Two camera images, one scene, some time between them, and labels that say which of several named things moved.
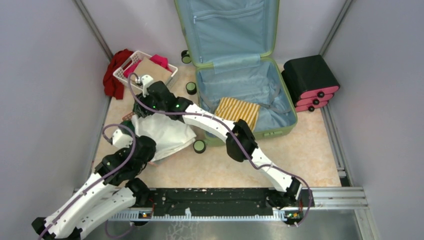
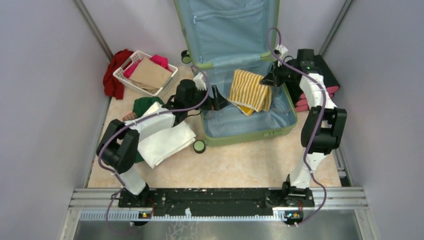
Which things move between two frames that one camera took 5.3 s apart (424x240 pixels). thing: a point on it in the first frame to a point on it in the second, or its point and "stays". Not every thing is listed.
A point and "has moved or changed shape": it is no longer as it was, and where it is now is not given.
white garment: x=169 y=135 stays
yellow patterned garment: x=233 y=110 to x=247 y=92
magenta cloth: x=160 y=60 stays
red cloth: x=112 y=86 stays
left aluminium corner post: x=94 y=29 stays
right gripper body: x=145 y=104 to x=274 y=76
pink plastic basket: x=128 y=116 has moved or changed shape
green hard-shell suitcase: x=231 y=42 stays
